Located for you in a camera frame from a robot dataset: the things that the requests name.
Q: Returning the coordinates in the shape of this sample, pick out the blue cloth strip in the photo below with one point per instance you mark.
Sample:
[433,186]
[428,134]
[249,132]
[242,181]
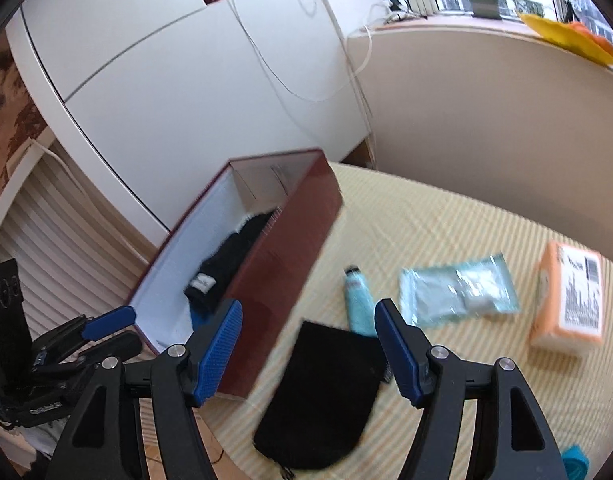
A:
[576,462]

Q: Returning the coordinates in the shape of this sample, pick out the yellow orange cloth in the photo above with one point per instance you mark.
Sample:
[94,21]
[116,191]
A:
[561,35]

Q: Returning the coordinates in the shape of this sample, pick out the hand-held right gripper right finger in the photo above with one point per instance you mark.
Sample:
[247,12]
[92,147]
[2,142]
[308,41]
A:
[394,345]

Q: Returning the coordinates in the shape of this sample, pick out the clear green plastic packet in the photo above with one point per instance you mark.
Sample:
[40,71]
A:
[451,292]

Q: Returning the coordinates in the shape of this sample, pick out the dark red cardboard box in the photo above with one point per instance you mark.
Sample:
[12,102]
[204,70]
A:
[291,245]

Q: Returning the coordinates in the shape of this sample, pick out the white power strip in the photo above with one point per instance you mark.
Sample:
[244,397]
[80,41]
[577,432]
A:
[399,7]

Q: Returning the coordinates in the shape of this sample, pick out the white ribbed radiator cover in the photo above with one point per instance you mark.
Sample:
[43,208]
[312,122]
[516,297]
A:
[41,220]

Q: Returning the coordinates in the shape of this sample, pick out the black knit garment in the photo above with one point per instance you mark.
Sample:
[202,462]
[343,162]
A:
[231,255]

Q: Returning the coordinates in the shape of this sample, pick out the white cabinet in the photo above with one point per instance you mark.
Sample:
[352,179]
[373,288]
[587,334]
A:
[186,85]

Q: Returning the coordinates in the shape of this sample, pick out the black cloth pouch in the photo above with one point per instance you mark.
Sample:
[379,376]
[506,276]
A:
[316,395]

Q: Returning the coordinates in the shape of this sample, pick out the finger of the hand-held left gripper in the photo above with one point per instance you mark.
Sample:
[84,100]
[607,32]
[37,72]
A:
[109,321]
[114,347]

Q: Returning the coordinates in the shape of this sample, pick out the light blue tube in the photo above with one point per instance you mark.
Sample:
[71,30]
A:
[359,305]

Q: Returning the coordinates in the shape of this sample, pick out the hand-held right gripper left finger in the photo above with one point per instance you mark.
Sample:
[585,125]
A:
[216,355]

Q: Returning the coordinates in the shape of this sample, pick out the orange tissue packet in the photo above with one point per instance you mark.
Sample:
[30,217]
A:
[561,305]

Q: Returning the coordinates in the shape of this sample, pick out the striped yellow tablecloth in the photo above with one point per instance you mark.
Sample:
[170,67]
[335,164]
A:
[436,210]

